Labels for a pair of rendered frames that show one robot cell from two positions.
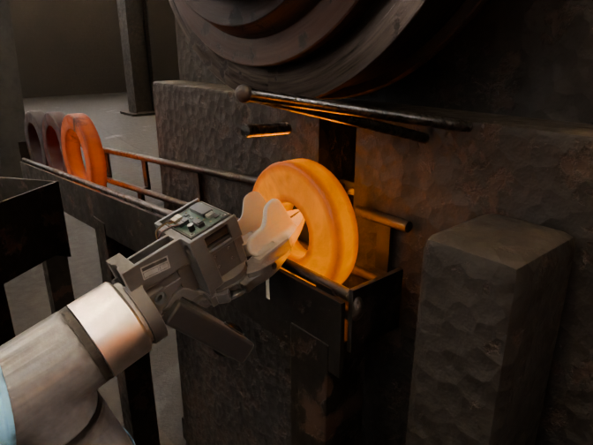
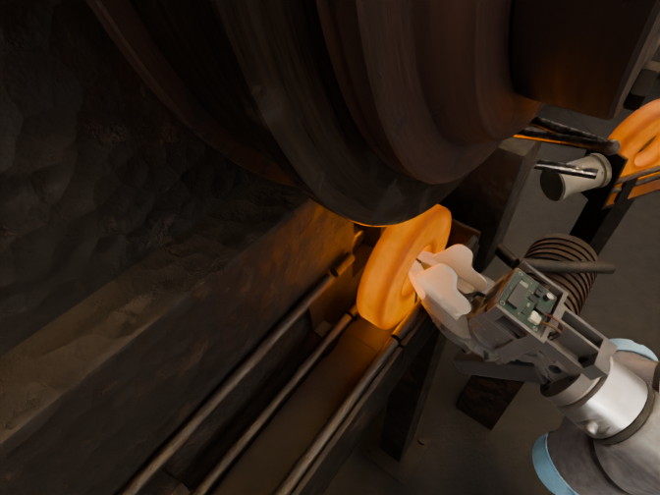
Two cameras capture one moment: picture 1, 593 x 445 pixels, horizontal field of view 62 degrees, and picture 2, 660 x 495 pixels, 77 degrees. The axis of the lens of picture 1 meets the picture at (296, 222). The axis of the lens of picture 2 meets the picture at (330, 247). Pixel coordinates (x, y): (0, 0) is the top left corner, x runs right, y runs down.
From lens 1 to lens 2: 75 cm
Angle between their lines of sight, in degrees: 82
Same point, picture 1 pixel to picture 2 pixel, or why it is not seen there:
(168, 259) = (571, 321)
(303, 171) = (438, 212)
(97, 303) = (629, 375)
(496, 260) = not seen: hidden behind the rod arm
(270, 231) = (464, 267)
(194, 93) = (65, 407)
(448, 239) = (525, 147)
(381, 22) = not seen: hidden behind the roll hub
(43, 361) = not seen: outside the picture
